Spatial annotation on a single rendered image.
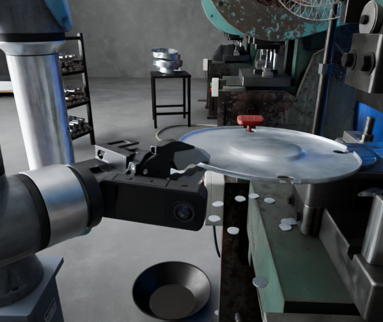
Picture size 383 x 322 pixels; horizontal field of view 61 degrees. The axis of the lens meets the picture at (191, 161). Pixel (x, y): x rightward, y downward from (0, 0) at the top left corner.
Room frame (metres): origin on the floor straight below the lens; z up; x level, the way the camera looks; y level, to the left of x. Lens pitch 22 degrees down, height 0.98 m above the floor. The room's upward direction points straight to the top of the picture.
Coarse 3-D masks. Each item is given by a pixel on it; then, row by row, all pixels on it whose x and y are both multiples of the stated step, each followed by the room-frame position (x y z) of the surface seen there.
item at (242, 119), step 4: (240, 116) 0.87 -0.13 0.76; (244, 116) 0.86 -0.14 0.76; (248, 116) 0.86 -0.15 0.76; (252, 116) 0.87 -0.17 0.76; (256, 116) 0.87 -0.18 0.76; (260, 116) 0.86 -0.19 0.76; (240, 120) 0.83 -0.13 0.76; (244, 120) 0.83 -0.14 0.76; (248, 120) 0.83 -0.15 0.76; (252, 120) 0.83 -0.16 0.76; (256, 120) 0.83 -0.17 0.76; (260, 120) 0.83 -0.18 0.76; (264, 120) 0.83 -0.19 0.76; (240, 124) 0.83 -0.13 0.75; (244, 124) 0.83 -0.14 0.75; (248, 124) 0.83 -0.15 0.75; (252, 124) 0.82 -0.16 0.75; (256, 124) 0.82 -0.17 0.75; (260, 124) 0.82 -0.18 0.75; (248, 128) 0.85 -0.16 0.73
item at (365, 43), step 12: (372, 0) 0.56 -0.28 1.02; (372, 12) 0.55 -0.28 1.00; (360, 24) 0.58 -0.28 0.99; (372, 24) 0.54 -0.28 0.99; (360, 36) 0.53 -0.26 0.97; (372, 36) 0.50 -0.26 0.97; (360, 48) 0.53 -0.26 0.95; (372, 48) 0.49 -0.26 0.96; (348, 60) 0.54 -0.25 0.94; (360, 60) 0.49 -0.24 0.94; (372, 60) 0.48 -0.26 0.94; (348, 72) 0.55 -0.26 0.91; (360, 72) 0.51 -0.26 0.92; (372, 72) 0.48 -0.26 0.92; (348, 84) 0.55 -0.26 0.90; (360, 84) 0.50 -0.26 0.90; (372, 84) 0.47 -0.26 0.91
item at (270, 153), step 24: (192, 144) 0.52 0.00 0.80; (216, 144) 0.53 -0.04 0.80; (240, 144) 0.51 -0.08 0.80; (264, 144) 0.52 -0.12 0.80; (288, 144) 0.52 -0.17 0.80; (312, 144) 0.55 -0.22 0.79; (336, 144) 0.55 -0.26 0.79; (216, 168) 0.40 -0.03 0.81; (240, 168) 0.41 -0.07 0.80; (264, 168) 0.42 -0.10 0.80; (288, 168) 0.42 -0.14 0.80; (312, 168) 0.42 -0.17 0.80; (336, 168) 0.43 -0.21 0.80
